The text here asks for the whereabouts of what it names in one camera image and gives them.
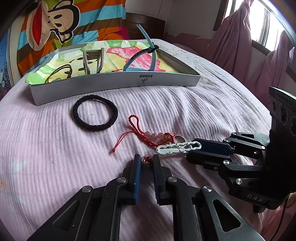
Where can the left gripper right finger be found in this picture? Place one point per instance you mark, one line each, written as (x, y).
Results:
(199, 213)

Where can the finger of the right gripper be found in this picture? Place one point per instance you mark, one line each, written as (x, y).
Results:
(223, 165)
(212, 145)

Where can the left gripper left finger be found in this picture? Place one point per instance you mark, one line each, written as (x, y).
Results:
(94, 213)

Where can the beige claw hair clip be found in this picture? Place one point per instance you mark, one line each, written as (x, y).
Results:
(93, 57)

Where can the pink striped bedspread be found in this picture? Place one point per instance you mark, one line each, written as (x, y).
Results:
(46, 158)

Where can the pink curtain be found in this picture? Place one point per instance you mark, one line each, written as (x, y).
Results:
(231, 47)

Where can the pink pillow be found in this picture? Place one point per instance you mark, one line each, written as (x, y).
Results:
(186, 48)

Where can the window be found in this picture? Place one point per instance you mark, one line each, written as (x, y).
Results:
(266, 23)

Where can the grey shallow box tray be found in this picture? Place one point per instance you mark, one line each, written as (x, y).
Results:
(49, 92)

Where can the dark wooden headboard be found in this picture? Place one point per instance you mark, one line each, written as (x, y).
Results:
(155, 28)

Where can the colourful cartoon cloth liner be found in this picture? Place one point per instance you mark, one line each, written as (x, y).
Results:
(116, 55)

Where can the blue fabric wardrobe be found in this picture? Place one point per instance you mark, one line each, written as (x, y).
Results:
(5, 83)

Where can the striped monkey blanket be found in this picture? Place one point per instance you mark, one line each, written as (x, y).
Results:
(55, 24)

